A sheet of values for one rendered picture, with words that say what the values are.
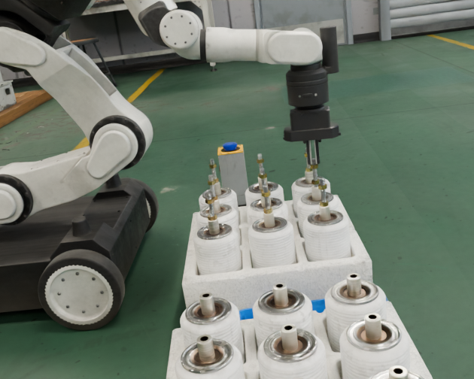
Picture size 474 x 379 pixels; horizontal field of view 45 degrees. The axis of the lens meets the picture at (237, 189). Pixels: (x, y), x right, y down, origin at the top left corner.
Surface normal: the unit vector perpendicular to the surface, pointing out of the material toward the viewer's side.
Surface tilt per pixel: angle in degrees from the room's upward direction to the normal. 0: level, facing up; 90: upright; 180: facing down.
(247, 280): 90
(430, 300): 0
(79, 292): 90
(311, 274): 90
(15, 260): 0
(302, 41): 90
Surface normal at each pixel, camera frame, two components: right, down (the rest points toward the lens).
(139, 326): -0.13, -0.93
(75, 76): 0.19, 0.65
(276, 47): -0.02, 0.34
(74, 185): -0.31, 0.60
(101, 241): 0.62, -0.73
